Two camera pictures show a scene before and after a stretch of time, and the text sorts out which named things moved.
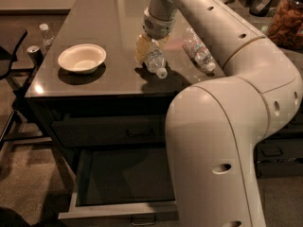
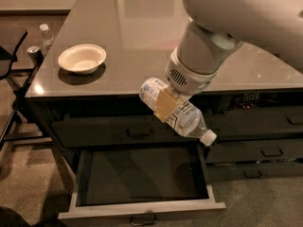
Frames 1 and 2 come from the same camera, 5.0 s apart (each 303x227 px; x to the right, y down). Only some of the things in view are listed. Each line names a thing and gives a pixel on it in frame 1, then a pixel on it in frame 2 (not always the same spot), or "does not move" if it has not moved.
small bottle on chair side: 47,37 does not move
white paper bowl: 82,58 does not move
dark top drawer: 112,130 does not move
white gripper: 157,26 to 186,78
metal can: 36,56 does not move
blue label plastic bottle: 155,60 to 187,117
